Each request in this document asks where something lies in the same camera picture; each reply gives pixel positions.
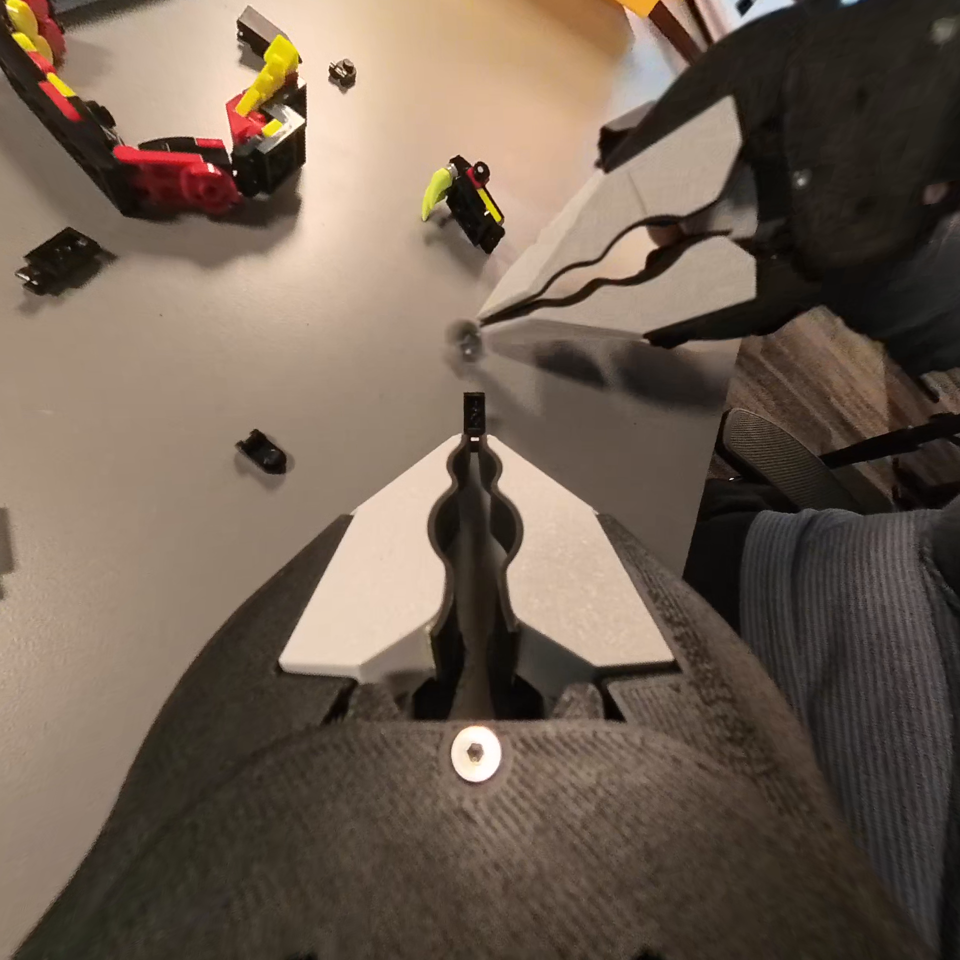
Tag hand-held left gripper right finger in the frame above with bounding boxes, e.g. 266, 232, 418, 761
474, 433, 676, 699

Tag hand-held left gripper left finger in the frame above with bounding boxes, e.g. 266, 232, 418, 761
277, 433, 481, 702

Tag black mesh office chair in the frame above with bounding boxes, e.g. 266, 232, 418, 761
716, 407, 867, 515

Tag person's grey ribbed pants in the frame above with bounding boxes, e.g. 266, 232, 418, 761
738, 502, 960, 960

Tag black lego slope brick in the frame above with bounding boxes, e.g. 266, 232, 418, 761
235, 6, 301, 57

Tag small black lego clip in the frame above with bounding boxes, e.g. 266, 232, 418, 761
234, 427, 288, 476

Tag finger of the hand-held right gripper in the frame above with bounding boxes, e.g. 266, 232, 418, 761
481, 228, 757, 346
478, 96, 745, 327

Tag red black yellow lego snake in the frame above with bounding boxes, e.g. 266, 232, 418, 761
0, 0, 309, 220

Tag person's right forearm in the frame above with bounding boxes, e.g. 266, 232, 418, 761
840, 202, 960, 384

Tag black lego plate with clip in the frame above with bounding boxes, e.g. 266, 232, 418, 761
13, 226, 106, 297

